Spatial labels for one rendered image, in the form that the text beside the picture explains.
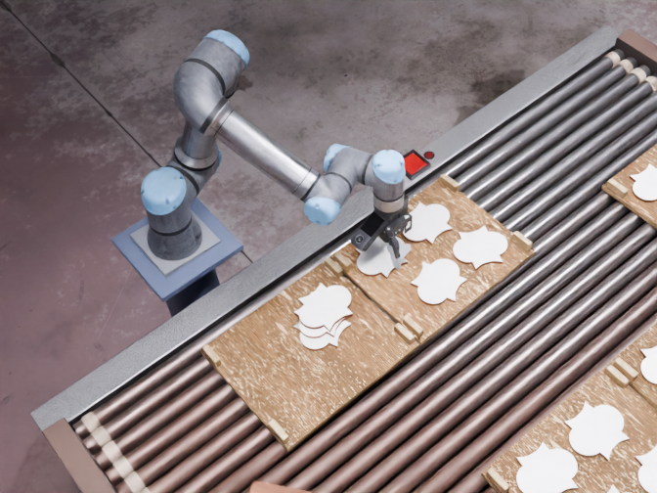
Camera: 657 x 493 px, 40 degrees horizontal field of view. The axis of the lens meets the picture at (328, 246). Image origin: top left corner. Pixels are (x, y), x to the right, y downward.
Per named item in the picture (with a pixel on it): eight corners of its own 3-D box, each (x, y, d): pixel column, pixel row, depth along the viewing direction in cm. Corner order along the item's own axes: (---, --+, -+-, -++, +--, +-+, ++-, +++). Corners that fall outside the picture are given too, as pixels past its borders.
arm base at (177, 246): (139, 233, 251) (132, 209, 244) (188, 211, 256) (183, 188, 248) (161, 269, 243) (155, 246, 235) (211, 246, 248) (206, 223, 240)
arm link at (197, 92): (160, 82, 193) (341, 215, 200) (187, 52, 200) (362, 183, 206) (147, 110, 203) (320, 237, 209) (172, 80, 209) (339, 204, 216)
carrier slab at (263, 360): (200, 352, 223) (199, 349, 222) (327, 262, 237) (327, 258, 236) (287, 452, 206) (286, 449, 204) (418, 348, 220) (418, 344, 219)
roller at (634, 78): (96, 459, 213) (90, 451, 209) (636, 72, 278) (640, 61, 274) (106, 474, 210) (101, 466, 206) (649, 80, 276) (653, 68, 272)
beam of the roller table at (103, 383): (36, 424, 221) (28, 413, 216) (602, 38, 291) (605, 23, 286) (53, 448, 217) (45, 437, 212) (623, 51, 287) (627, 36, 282)
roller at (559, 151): (106, 474, 210) (101, 467, 206) (649, 80, 276) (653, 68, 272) (117, 490, 208) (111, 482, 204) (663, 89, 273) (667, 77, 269)
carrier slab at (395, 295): (329, 260, 237) (328, 256, 236) (441, 179, 251) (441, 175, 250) (420, 345, 220) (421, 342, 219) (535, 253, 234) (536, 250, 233)
